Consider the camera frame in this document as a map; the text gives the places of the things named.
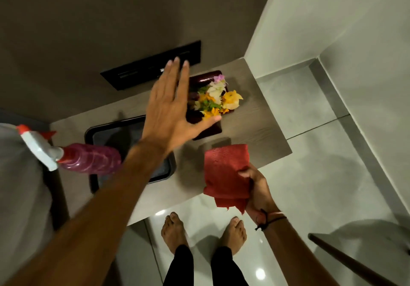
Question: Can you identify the person's left hand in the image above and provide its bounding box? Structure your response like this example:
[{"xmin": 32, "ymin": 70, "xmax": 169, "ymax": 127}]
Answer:
[{"xmin": 141, "ymin": 57, "xmax": 222, "ymax": 155}]

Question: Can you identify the person's right hand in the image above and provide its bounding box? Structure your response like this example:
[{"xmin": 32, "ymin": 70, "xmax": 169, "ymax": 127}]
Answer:
[{"xmin": 239, "ymin": 163, "xmax": 282, "ymax": 226}]

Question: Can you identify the red cleaning cloth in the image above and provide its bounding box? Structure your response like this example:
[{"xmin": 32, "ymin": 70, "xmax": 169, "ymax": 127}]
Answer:
[{"xmin": 203, "ymin": 144, "xmax": 253, "ymax": 215}]

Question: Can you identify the person's left forearm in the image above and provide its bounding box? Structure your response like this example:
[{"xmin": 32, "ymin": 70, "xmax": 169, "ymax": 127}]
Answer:
[{"xmin": 0, "ymin": 139, "xmax": 170, "ymax": 286}]

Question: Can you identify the person's right forearm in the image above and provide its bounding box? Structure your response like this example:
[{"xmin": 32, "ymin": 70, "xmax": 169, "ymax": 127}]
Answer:
[{"xmin": 256, "ymin": 213, "xmax": 341, "ymax": 286}]

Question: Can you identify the bunch of mixed flowers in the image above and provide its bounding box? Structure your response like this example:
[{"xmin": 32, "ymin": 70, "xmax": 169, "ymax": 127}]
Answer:
[{"xmin": 193, "ymin": 74, "xmax": 244, "ymax": 121}]

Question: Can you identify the dark red glossy flower box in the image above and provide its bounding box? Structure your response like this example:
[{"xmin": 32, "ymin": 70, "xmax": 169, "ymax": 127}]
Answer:
[{"xmin": 185, "ymin": 70, "xmax": 236, "ymax": 141}]

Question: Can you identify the black thread wristband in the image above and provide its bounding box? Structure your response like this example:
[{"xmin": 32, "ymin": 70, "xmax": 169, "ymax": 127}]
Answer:
[{"xmin": 255, "ymin": 208, "xmax": 287, "ymax": 231}]

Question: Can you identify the person's right foot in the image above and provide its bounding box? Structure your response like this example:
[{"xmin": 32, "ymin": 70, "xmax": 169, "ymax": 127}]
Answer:
[{"xmin": 219, "ymin": 217, "xmax": 247, "ymax": 256}]

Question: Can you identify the person's foot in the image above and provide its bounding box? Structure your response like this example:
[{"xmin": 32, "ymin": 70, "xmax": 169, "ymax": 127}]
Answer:
[
  {"xmin": 161, "ymin": 212, "xmax": 190, "ymax": 255},
  {"xmin": 219, "ymin": 217, "xmax": 247, "ymax": 256}
]

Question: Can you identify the black plastic tray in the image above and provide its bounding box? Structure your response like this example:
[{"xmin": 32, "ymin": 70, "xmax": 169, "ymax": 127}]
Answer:
[{"xmin": 85, "ymin": 115, "xmax": 177, "ymax": 194}]

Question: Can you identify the person's left foot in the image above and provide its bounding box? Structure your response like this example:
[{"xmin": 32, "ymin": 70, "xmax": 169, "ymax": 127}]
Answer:
[{"xmin": 161, "ymin": 212, "xmax": 190, "ymax": 255}]

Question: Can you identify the person's right leg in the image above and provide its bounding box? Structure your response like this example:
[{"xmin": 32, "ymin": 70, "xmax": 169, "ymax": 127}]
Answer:
[{"xmin": 210, "ymin": 246, "xmax": 249, "ymax": 286}]

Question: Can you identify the person's leg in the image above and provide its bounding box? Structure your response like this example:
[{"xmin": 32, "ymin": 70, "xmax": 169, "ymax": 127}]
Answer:
[
  {"xmin": 163, "ymin": 244, "xmax": 195, "ymax": 286},
  {"xmin": 210, "ymin": 246, "xmax": 249, "ymax": 286}
]

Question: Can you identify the person's left leg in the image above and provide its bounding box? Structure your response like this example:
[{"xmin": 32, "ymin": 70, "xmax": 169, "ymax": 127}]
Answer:
[{"xmin": 163, "ymin": 244, "xmax": 195, "ymax": 286}]

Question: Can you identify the pink spray bottle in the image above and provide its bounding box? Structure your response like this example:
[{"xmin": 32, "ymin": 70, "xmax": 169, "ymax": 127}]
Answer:
[{"xmin": 16, "ymin": 124, "xmax": 122, "ymax": 175}]

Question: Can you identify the grey bed sheet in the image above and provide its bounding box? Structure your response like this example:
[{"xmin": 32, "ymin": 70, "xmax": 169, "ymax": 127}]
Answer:
[{"xmin": 0, "ymin": 122, "xmax": 55, "ymax": 286}]

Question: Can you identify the black wall switch panel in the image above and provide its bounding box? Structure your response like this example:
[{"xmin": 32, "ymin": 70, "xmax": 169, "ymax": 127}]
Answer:
[{"xmin": 100, "ymin": 40, "xmax": 202, "ymax": 91}]

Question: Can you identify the dark wooden bed frame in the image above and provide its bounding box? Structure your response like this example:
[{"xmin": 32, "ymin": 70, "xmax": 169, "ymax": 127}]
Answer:
[{"xmin": 45, "ymin": 137, "xmax": 70, "ymax": 232}]

